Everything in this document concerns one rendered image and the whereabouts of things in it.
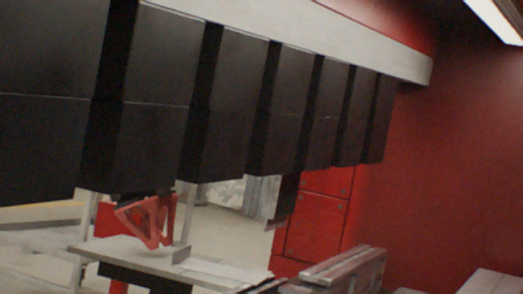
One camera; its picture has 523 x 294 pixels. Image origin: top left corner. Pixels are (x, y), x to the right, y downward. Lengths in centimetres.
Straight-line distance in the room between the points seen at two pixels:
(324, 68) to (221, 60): 40
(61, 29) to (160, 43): 17
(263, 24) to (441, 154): 120
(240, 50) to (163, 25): 21
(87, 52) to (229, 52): 30
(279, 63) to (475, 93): 110
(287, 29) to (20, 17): 58
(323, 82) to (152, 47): 58
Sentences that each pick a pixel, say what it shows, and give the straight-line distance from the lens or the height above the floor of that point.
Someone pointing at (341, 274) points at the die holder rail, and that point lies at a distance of 186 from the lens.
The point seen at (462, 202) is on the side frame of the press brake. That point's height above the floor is 110.
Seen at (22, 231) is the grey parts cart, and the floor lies 33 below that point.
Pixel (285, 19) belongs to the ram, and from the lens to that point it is 122.
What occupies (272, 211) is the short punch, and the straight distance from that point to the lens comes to 144.
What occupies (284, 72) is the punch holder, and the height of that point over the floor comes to 131.
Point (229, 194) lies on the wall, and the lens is 947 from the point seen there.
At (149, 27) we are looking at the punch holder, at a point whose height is 132.
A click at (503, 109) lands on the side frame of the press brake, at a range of 227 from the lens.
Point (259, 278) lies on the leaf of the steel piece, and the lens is 152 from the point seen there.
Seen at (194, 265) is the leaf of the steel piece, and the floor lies 100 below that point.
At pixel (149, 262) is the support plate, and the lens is 150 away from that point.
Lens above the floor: 130
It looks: 4 degrees down
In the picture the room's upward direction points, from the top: 11 degrees clockwise
